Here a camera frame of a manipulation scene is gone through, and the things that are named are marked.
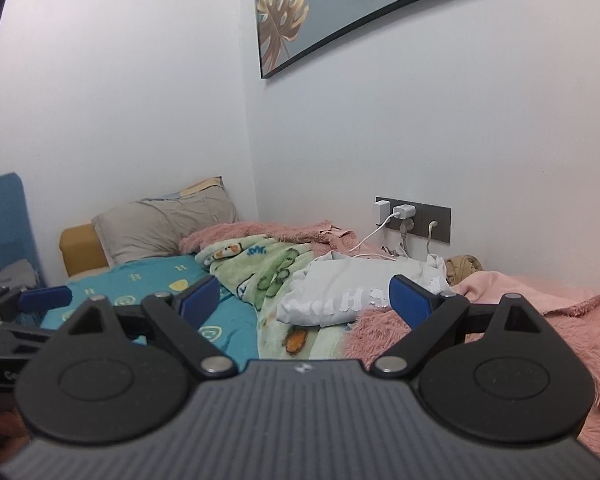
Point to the yellow padded headboard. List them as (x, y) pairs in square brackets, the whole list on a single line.
[(82, 250)]

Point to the person's left hand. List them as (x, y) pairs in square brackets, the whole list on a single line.
[(5, 430)]

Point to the framed gold leaf picture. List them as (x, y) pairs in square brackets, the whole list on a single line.
[(380, 0)]

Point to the grey wall socket panel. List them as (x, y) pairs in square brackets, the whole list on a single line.
[(437, 210)]

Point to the grey cloth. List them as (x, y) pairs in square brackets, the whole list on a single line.
[(15, 272)]

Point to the teal printed bed sheet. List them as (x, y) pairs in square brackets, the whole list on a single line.
[(145, 275)]

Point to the pale blue shirt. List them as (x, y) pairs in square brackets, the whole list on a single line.
[(340, 285)]

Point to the white plug charger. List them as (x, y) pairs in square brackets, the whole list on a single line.
[(383, 211), (404, 211)]

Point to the blue fabric chair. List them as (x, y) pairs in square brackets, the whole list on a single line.
[(5, 220)]

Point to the yellow pillow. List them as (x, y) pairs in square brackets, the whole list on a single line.
[(205, 185)]

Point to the green printed fleece blanket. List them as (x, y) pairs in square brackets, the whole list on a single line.
[(260, 280)]

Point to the grey pillow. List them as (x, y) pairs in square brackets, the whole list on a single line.
[(155, 225)]

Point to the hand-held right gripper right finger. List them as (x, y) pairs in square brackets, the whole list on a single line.
[(410, 300)]

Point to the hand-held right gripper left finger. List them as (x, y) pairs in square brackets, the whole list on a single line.
[(200, 300)]

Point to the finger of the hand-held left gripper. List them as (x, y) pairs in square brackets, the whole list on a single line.
[(45, 297)]

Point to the beige cloth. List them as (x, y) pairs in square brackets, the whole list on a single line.
[(464, 267)]

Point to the pink fluffy blanket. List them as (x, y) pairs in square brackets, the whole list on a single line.
[(530, 300)]

